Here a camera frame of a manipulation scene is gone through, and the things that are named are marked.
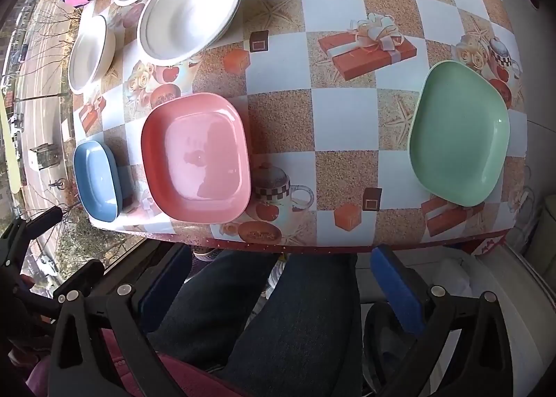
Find maroon sweater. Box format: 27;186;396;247
26;328;244;397

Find white sneaker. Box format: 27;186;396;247
264;258;288;299

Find blue square plate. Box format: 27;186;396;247
73;140;124;223

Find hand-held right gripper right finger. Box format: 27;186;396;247
370;244;515;397

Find printed checkered tablecloth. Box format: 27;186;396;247
72;0;528;251

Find person's legs in dark jeans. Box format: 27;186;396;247
148;249;363;397

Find pink square plate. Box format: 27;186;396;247
141;92;253;224

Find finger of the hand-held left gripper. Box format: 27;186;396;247
52;259;106;300
19;206;64;238

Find green square plate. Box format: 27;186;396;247
408;60;511;208

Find black round bin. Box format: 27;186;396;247
362;301;439;391

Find large white round plate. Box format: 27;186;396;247
137;0;243;67

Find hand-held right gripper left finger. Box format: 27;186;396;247
47;244;194;397

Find white round bucket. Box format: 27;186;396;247
434;241;556;397

